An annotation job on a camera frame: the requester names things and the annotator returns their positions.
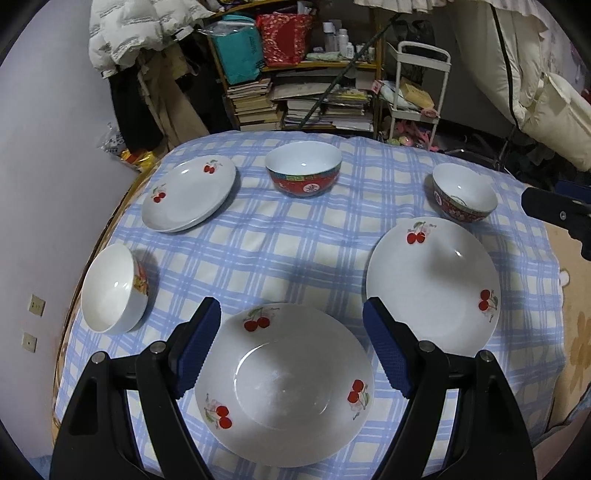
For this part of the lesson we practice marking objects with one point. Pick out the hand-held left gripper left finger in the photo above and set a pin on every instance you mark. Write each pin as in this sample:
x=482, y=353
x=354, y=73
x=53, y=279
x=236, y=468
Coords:
x=198, y=341

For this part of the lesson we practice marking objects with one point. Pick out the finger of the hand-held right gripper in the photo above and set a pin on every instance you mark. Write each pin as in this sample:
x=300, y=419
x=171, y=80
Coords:
x=547, y=205
x=575, y=190

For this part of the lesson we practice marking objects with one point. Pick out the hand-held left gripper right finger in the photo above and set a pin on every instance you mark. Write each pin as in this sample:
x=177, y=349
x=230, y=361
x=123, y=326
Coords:
x=385, y=341

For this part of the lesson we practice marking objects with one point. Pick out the white cherry print plate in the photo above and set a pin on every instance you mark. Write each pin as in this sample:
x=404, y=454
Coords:
x=286, y=392
x=434, y=281
x=189, y=194

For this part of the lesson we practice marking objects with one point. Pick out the white bowl with yellow print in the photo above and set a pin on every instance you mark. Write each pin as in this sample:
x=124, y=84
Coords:
x=108, y=290

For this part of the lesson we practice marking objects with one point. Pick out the large red patterned bowl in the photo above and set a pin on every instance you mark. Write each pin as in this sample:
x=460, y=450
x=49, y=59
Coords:
x=302, y=177

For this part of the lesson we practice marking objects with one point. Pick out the black folding stand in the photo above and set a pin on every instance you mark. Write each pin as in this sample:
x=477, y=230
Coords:
x=485, y=150

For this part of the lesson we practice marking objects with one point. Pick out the small red patterned bowl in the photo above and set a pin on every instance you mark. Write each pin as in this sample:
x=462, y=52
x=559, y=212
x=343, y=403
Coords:
x=461, y=194

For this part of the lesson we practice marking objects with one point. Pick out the blue checked tablecloth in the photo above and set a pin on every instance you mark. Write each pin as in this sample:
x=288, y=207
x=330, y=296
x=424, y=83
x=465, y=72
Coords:
x=295, y=258

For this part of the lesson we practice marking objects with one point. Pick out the tan patterned blanket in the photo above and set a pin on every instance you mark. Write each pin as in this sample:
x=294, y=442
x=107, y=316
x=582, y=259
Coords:
x=575, y=332

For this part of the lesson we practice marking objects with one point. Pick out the white bedding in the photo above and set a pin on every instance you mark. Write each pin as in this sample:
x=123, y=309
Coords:
x=521, y=60

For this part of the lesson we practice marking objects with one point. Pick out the pile of pink small things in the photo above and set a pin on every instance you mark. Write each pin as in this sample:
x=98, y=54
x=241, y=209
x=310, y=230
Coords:
x=415, y=134

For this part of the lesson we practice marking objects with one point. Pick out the white trolley cart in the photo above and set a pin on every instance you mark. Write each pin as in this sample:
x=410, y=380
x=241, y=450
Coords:
x=445, y=83

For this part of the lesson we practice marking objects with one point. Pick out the beige box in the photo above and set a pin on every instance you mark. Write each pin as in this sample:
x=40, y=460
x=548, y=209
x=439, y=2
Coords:
x=418, y=94

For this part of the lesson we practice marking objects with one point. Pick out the white plastic bag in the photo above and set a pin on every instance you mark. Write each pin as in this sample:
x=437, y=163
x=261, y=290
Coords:
x=392, y=97

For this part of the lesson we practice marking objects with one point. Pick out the yellow packet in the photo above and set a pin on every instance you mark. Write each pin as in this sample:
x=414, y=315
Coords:
x=141, y=160

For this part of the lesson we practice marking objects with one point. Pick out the patterned plastic bag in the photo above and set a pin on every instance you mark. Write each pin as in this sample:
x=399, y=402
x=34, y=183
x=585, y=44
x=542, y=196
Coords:
x=113, y=141

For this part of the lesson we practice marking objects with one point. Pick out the stack of papers and magazines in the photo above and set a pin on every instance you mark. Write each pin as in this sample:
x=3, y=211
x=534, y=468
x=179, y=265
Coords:
x=337, y=108

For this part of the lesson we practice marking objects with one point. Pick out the black hanging garment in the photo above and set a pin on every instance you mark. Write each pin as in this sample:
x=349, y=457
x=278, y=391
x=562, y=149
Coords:
x=134, y=110

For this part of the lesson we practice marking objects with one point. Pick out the white frilled fabric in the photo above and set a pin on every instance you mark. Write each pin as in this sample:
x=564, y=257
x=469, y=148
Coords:
x=415, y=3

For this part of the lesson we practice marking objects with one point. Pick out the beige hanging garment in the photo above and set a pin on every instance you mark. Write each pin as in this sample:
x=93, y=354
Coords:
x=178, y=101

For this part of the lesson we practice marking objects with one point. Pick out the stack of worn books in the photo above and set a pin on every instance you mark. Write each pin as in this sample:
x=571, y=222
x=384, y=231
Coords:
x=251, y=106

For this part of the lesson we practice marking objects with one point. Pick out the dark thin pole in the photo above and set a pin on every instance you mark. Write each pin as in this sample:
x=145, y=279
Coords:
x=339, y=76

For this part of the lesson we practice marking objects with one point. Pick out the white medicine bottle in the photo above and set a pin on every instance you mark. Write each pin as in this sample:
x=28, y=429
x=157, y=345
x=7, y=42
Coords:
x=328, y=34
x=342, y=41

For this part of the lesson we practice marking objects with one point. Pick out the wooden shelf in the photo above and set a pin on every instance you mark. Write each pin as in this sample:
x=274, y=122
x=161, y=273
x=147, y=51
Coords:
x=323, y=67

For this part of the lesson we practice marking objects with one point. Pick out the teal bag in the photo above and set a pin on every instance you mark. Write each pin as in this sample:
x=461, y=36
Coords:
x=238, y=50

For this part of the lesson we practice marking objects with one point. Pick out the red patterned bag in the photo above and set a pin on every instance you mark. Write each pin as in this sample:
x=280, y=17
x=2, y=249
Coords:
x=284, y=39

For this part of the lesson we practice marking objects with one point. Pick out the white puffer jacket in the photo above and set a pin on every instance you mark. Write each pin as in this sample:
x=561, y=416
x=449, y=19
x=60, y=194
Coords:
x=134, y=32

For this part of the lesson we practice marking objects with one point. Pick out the dark wooden frame edge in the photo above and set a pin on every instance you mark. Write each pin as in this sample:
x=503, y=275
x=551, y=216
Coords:
x=99, y=240

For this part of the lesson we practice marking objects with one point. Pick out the wall socket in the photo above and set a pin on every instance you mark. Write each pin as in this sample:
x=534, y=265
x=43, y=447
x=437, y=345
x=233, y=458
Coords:
x=30, y=342
x=37, y=305

